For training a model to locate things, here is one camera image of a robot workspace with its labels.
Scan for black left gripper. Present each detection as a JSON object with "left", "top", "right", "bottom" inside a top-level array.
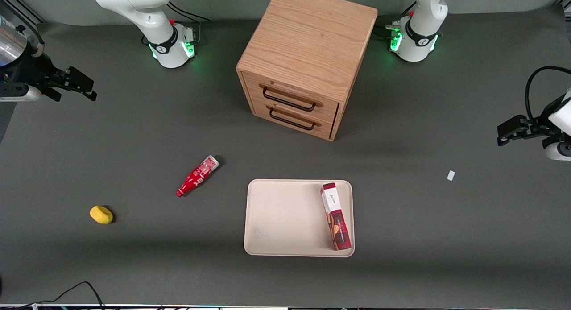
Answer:
[{"left": 497, "top": 106, "right": 558, "bottom": 147}]

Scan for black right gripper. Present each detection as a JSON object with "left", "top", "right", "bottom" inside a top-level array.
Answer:
[{"left": 17, "top": 55, "right": 98, "bottom": 102}]

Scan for red coke bottle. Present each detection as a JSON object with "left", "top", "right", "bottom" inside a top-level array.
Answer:
[{"left": 175, "top": 154, "right": 220, "bottom": 198}]

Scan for beige plastic tray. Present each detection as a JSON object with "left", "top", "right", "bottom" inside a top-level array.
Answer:
[{"left": 244, "top": 179, "right": 356, "bottom": 258}]

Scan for yellow lemon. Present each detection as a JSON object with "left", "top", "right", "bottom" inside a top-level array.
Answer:
[{"left": 89, "top": 205, "right": 114, "bottom": 225}]

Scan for red tartan cookie box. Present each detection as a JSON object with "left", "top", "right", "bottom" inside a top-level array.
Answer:
[{"left": 320, "top": 182, "right": 353, "bottom": 252}]

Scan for wooden drawer front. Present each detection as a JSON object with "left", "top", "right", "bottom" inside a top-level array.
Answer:
[
  {"left": 251, "top": 99, "right": 336, "bottom": 140},
  {"left": 241, "top": 70, "right": 341, "bottom": 124}
]

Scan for wooden drawer cabinet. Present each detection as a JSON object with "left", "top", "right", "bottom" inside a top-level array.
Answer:
[{"left": 236, "top": 0, "right": 379, "bottom": 142}]

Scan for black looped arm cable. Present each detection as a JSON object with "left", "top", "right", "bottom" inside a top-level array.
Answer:
[{"left": 525, "top": 66, "right": 571, "bottom": 121}]

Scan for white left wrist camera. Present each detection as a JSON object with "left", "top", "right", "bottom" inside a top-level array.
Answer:
[{"left": 545, "top": 139, "right": 571, "bottom": 162}]

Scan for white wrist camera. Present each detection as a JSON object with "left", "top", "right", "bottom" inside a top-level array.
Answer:
[
  {"left": 545, "top": 139, "right": 571, "bottom": 162},
  {"left": 0, "top": 84, "right": 42, "bottom": 102}
]

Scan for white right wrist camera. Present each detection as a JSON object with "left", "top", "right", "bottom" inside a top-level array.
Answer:
[{"left": 0, "top": 84, "right": 42, "bottom": 102}]

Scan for black right base cables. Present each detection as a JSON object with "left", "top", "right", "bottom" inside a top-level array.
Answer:
[{"left": 167, "top": 1, "right": 213, "bottom": 45}]

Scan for black base cables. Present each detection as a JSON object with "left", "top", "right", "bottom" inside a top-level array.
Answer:
[
  {"left": 167, "top": 1, "right": 213, "bottom": 45},
  {"left": 372, "top": 1, "right": 416, "bottom": 41}
]

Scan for black left base cables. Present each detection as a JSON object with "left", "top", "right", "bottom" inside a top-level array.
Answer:
[{"left": 372, "top": 1, "right": 416, "bottom": 41}]

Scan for black cable at table edge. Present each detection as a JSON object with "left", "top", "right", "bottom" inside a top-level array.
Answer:
[{"left": 0, "top": 281, "right": 106, "bottom": 310}]

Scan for black metal drawer handle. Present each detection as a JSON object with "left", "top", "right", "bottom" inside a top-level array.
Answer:
[
  {"left": 262, "top": 87, "right": 317, "bottom": 112},
  {"left": 269, "top": 108, "right": 316, "bottom": 132}
]

